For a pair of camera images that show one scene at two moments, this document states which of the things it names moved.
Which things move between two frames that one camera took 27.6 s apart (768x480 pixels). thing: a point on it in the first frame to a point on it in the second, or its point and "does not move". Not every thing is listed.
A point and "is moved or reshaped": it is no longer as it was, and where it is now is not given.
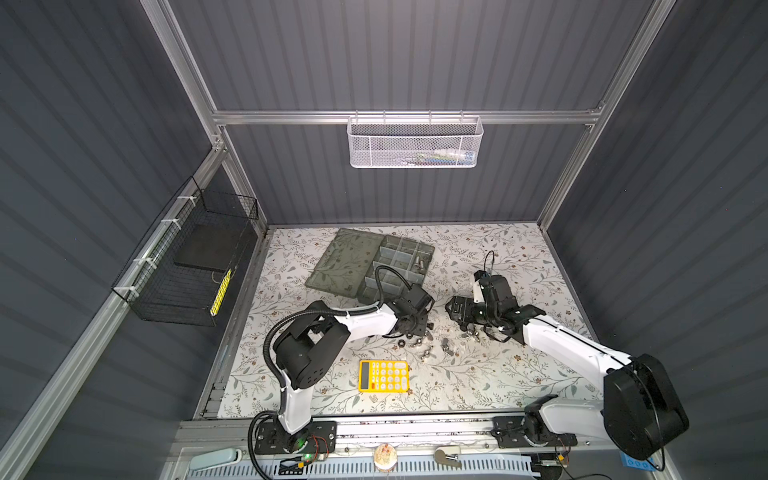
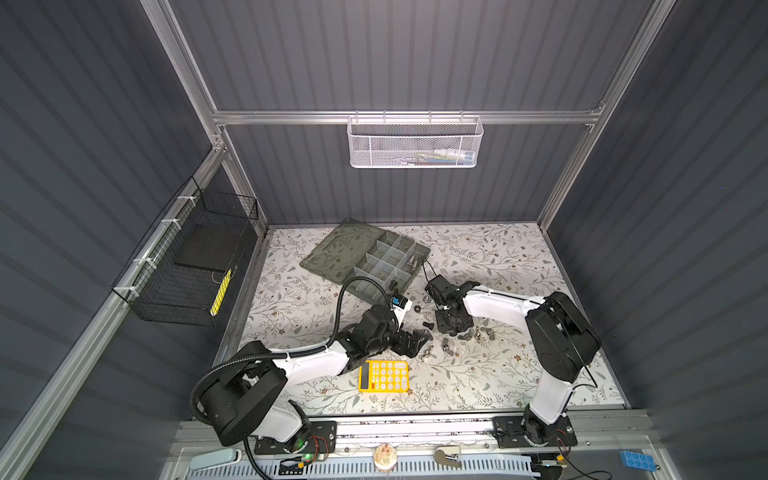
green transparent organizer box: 344,263 is moved or reshaped
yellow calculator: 383,376 does not move
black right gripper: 467,303 to 443,328
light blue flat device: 215,458 does not move
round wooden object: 385,456 does not move
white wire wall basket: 415,142 does not move
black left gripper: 422,328 to 414,346
